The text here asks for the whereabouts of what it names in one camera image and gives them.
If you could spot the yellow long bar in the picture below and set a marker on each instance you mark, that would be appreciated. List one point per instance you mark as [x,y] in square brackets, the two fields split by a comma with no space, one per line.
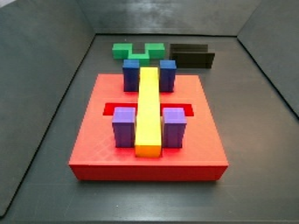
[148,121]

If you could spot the black fixture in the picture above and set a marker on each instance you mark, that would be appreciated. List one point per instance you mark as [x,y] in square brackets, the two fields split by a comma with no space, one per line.
[191,55]

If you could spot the blue block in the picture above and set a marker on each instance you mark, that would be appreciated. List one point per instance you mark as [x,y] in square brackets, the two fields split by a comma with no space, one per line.
[167,75]
[131,69]

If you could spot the right purple block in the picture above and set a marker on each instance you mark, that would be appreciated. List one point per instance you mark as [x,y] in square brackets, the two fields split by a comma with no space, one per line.
[174,127]

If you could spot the left blue block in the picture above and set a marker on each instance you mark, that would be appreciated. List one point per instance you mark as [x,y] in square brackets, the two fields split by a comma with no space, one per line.
[131,69]

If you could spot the right blue block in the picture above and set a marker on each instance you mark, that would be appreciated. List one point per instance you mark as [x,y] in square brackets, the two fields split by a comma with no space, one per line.
[167,75]

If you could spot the red base board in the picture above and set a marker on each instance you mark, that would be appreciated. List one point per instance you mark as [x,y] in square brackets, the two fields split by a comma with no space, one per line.
[98,160]

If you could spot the left purple block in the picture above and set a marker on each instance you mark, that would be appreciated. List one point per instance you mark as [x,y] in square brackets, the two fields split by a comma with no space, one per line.
[123,125]

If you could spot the green U-shaped block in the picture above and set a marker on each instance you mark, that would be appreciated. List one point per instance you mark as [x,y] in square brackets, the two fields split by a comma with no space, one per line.
[154,52]

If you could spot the purple block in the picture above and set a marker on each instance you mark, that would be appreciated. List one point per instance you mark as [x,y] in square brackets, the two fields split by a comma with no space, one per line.
[123,125]
[174,127]

